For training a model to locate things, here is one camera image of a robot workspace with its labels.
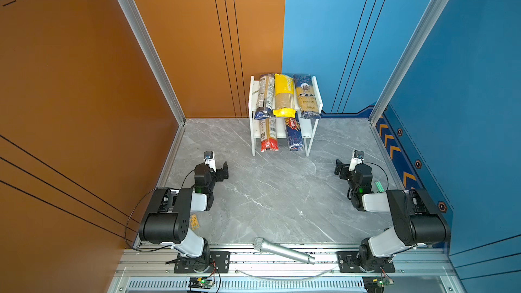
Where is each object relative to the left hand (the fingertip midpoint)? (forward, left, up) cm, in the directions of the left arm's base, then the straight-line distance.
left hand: (215, 160), depth 94 cm
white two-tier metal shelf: (+14, -44, +10) cm, 47 cm away
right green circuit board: (-46, -63, -7) cm, 78 cm away
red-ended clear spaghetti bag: (+5, -25, +13) cm, 29 cm away
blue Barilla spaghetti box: (+6, -36, +13) cm, 39 cm away
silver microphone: (-35, -23, -3) cm, 42 cm away
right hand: (0, -62, +1) cm, 62 cm away
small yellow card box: (-26, +5, -6) cm, 27 cm away
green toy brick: (-9, -75, -5) cm, 76 cm away
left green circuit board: (-46, -1, -8) cm, 47 cm away
